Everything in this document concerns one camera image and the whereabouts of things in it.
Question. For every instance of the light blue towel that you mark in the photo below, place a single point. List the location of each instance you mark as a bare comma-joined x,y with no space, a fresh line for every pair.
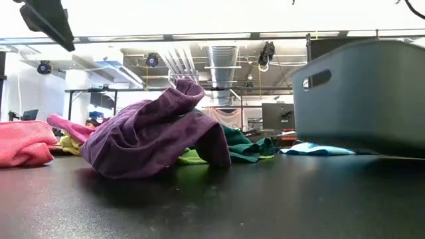
315,149

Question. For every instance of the silver ventilation duct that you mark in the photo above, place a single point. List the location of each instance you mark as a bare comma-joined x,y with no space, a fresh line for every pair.
222,66

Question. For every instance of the grey hanging sheet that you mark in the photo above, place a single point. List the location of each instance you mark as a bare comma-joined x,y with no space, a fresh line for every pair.
225,117

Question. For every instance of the magenta towel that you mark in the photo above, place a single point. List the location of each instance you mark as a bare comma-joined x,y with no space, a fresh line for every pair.
69,127

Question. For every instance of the dark green towel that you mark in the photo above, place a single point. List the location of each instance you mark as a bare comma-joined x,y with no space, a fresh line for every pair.
242,146

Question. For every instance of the yellow towel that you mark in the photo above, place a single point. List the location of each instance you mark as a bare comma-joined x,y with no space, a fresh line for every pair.
69,145

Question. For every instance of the grey overhead frame bar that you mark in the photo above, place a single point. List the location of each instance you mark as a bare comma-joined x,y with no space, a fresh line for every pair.
212,36

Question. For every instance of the grey-blue plastic basket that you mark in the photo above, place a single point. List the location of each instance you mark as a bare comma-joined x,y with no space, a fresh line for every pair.
365,99

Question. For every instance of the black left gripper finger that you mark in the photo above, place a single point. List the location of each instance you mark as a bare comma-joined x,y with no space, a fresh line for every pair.
53,23

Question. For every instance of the large dark monitor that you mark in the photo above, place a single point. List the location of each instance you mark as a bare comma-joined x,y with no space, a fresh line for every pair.
277,116

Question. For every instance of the dark computer monitor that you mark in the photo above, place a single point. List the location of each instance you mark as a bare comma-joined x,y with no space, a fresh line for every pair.
30,115

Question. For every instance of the coral pink towel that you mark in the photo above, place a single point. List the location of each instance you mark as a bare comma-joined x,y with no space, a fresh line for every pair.
23,142

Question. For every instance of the black upright panel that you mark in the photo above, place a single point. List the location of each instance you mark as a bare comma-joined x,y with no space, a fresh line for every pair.
328,46

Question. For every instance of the person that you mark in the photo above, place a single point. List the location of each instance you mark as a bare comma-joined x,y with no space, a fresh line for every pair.
92,123

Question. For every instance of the black dome ceiling camera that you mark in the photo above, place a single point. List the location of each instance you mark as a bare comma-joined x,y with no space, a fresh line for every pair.
152,59
44,67

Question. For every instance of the light green towel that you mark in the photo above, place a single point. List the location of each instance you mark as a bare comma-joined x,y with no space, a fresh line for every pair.
191,159

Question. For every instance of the purple towel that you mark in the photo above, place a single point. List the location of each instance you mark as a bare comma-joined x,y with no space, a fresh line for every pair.
142,139

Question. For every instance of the black hanging camera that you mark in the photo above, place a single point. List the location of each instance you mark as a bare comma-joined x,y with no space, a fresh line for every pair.
266,53

